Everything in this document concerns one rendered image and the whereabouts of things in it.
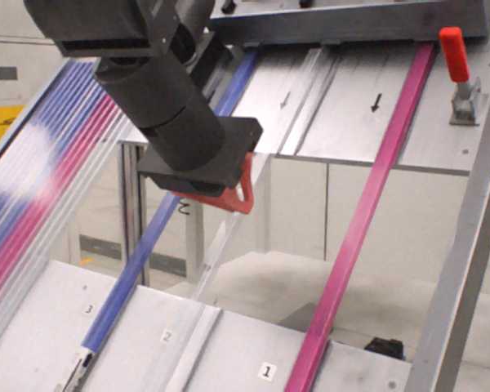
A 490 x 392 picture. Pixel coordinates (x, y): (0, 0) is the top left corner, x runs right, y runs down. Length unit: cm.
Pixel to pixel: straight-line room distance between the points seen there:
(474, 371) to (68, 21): 79
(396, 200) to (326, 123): 179
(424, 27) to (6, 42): 141
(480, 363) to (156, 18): 78
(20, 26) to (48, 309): 131
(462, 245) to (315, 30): 32
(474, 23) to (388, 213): 184
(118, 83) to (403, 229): 207
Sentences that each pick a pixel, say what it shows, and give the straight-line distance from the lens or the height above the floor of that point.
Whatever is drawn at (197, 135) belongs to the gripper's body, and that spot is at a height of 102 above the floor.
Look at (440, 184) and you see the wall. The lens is 231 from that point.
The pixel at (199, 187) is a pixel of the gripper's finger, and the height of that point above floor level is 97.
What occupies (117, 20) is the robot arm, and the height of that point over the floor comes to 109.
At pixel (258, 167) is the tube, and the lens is 56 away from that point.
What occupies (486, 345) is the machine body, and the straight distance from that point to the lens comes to 105.
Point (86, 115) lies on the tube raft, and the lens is 82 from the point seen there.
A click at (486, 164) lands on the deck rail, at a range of 51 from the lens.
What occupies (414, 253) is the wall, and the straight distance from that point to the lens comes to 241.
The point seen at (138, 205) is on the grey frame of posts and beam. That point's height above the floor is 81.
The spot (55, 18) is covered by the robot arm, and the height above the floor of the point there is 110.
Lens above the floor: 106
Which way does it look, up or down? 13 degrees down
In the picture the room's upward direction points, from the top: straight up
